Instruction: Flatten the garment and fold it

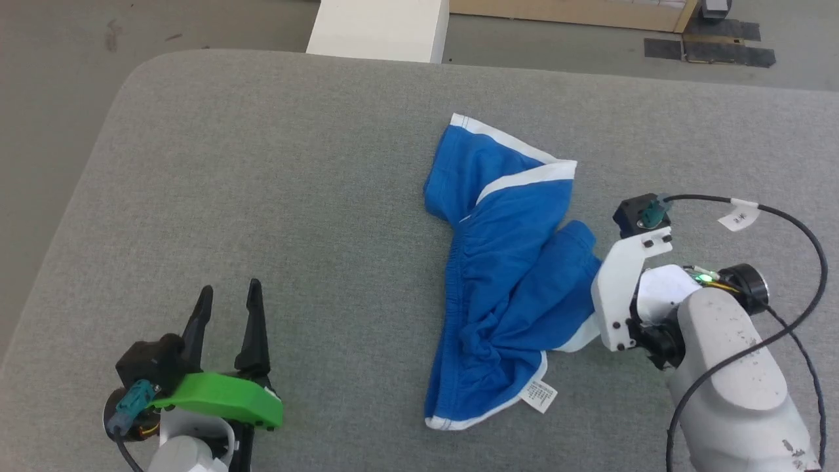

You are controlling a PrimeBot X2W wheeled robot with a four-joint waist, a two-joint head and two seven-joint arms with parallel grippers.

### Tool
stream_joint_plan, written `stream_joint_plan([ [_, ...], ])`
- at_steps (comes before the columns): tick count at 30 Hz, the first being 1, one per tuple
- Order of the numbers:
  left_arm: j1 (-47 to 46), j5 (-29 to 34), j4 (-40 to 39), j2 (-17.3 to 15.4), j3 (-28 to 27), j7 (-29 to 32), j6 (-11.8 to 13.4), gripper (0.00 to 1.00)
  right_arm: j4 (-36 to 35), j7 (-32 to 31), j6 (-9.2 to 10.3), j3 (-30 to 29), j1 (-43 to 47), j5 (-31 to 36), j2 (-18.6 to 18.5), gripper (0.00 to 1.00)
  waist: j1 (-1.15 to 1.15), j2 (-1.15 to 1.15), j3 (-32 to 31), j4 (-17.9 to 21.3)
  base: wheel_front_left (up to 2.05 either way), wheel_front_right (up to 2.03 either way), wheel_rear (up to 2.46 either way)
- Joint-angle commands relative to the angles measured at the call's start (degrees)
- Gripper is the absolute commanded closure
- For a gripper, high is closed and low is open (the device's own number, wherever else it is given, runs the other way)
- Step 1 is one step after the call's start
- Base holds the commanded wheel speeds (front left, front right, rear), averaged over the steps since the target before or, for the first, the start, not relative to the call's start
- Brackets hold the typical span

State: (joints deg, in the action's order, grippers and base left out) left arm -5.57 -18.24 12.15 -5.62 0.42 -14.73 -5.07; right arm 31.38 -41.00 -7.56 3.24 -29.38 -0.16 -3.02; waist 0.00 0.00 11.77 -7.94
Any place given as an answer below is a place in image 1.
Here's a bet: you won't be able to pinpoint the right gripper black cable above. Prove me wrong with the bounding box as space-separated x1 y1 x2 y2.
659 193 829 472

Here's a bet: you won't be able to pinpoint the white rectangular box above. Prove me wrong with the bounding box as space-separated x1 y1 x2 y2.
306 0 450 64

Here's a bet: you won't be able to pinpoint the wood framed lemon print panel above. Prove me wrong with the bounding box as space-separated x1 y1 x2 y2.
449 0 701 34

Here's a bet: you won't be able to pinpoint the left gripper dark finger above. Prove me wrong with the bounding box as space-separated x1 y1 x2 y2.
180 286 214 381
234 279 271 389

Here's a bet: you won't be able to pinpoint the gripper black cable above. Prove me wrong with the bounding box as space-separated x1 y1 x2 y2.
659 193 829 472
108 380 161 472

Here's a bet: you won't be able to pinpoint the white cable label tag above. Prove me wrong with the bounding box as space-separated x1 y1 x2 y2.
717 198 762 232

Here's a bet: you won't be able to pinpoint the blue shorts with white trim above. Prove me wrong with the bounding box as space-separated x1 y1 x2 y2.
423 113 604 432

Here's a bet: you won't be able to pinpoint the black floor tape patch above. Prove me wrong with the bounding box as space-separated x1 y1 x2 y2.
683 41 777 68
644 37 684 62
684 18 762 42

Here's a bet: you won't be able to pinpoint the grey fabric sofa cushion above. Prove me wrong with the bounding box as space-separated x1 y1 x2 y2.
0 49 839 472

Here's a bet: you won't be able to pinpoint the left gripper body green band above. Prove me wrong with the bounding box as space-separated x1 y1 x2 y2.
104 372 284 441

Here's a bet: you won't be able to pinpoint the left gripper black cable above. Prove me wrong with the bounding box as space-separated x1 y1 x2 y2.
108 380 161 472

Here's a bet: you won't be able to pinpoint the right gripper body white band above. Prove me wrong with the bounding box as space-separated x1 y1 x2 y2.
591 226 770 371

